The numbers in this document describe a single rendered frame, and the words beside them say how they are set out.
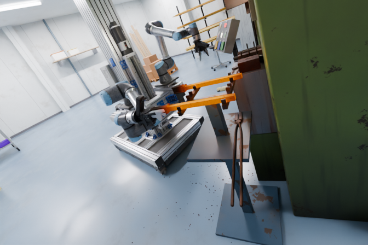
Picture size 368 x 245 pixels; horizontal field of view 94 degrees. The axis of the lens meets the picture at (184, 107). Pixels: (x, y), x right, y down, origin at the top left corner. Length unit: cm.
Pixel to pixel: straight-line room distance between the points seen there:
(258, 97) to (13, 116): 932
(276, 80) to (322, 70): 16
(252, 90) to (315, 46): 44
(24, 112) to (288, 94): 948
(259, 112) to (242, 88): 20
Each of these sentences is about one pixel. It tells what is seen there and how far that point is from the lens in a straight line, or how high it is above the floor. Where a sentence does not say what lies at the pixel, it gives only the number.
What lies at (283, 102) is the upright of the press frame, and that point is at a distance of 88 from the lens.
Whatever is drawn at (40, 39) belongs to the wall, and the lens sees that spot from 997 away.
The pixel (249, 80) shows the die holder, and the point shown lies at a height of 87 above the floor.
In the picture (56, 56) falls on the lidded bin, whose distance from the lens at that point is 921.
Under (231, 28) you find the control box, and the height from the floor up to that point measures 113.
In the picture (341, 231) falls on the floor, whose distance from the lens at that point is 147.
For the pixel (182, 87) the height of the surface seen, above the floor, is 97.
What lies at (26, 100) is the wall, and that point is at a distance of 965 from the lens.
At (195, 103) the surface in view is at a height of 97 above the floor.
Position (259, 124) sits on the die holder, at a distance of 125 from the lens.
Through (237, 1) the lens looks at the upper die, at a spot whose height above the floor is 129.
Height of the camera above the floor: 126
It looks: 23 degrees down
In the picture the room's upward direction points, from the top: 23 degrees counter-clockwise
